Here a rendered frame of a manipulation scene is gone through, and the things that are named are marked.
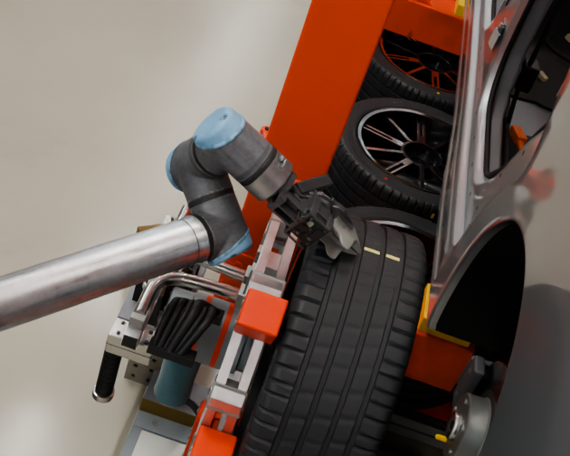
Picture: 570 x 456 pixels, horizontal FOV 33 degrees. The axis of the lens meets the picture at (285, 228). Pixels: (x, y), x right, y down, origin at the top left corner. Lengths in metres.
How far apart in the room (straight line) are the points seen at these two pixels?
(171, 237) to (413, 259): 0.48
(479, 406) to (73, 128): 2.35
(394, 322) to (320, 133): 0.58
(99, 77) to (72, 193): 0.80
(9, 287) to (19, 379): 1.43
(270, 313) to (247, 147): 0.29
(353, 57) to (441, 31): 2.11
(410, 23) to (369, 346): 2.57
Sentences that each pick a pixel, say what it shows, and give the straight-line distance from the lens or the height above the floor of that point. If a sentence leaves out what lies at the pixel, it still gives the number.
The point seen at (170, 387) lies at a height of 0.55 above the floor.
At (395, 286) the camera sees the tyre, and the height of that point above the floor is 1.17.
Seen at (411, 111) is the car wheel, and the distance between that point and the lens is 3.74.
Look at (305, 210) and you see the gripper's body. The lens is 1.75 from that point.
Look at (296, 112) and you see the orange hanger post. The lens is 2.18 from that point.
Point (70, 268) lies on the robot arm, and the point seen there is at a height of 1.19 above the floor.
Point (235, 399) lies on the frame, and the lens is 1.80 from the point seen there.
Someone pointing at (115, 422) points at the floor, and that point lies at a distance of 2.95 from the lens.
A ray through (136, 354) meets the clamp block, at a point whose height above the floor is 0.92.
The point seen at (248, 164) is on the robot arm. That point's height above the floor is 1.34.
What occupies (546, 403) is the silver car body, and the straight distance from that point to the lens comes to 1.46.
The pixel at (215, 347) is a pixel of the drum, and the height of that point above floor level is 0.88.
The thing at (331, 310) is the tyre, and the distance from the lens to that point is 1.77.
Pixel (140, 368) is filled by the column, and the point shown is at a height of 0.06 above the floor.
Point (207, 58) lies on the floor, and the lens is 4.62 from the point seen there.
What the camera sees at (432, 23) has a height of 0.62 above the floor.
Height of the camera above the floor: 2.32
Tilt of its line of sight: 38 degrees down
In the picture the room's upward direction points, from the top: 21 degrees clockwise
